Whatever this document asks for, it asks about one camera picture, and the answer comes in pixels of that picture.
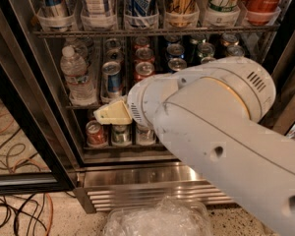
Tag right fridge door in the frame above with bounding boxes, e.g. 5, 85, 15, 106
263, 30, 295, 135

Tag top shelf coke can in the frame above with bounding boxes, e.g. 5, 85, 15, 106
246, 0, 280, 26

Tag rear red coke can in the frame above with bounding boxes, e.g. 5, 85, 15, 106
133, 36, 150, 50

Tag top shelf gold can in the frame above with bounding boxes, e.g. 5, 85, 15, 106
165, 0, 196, 28

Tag middle wire shelf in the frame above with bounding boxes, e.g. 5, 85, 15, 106
66, 103, 101, 109

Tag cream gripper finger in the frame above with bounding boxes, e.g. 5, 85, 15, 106
93, 99, 133, 125

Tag upper wire shelf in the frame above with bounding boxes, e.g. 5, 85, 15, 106
32, 24, 280, 38

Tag red coke can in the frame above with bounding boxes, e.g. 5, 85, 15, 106
134, 62, 155, 83
133, 36, 150, 50
135, 47, 154, 64

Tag bottom shelf green can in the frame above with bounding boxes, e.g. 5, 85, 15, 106
112, 125, 131, 146

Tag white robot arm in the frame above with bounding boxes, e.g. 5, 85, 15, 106
94, 57, 295, 236

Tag top shelf red bull can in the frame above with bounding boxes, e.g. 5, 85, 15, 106
35, 0, 77, 20

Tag front clear water bottle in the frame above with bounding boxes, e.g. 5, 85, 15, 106
60, 46, 94, 100

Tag orange cable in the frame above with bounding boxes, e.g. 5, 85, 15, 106
0, 111, 54, 236

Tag steel fridge bottom grille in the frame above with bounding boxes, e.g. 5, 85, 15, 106
74, 162, 232, 213

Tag dark blue can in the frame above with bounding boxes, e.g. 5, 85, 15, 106
167, 58, 187, 73
165, 43, 185, 60

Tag front blue silver can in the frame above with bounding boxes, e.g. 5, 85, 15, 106
102, 61, 122, 98

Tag front green can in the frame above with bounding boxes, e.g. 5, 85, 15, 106
201, 57, 216, 64

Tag bottom shelf water bottle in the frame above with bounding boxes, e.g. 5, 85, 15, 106
136, 124, 155, 146

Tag top shelf blue can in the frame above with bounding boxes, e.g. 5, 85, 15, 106
125, 0, 155, 29

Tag front dark blue can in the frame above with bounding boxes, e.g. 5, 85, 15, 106
167, 58, 187, 73

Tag clear plastic bag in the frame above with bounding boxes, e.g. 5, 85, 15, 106
102, 197, 213, 236

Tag left glass fridge door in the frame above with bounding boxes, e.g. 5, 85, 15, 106
0, 0, 77, 195

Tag wire shelf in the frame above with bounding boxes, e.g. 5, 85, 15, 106
66, 103, 101, 109
32, 24, 280, 38

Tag black cables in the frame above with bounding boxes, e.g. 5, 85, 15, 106
0, 126, 77, 236

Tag front red coke can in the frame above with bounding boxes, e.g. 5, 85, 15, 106
134, 62, 155, 83

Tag bottom shelf red can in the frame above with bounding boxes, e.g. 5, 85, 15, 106
86, 120, 106, 147

